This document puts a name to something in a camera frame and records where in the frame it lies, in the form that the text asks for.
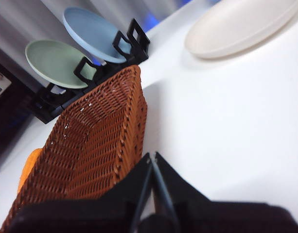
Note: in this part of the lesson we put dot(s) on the pale green plate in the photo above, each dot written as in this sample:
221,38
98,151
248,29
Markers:
54,63

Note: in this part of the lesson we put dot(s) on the light blue plate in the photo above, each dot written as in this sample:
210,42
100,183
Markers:
90,31

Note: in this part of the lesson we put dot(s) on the black dish rack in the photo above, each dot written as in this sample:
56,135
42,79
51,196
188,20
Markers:
139,52

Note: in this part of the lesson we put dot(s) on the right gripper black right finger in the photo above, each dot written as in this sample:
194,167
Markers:
212,218

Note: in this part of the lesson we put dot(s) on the cream toaster oven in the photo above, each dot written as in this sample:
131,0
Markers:
0,87

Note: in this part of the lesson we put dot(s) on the orange yellow corn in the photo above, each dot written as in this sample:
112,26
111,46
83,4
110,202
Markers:
29,167

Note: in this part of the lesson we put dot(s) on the brown wicker basket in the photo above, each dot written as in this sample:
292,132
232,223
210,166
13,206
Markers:
90,136

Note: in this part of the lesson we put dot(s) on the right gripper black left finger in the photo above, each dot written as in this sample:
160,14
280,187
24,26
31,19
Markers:
95,216

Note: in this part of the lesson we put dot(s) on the white plate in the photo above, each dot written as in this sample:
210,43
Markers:
236,29

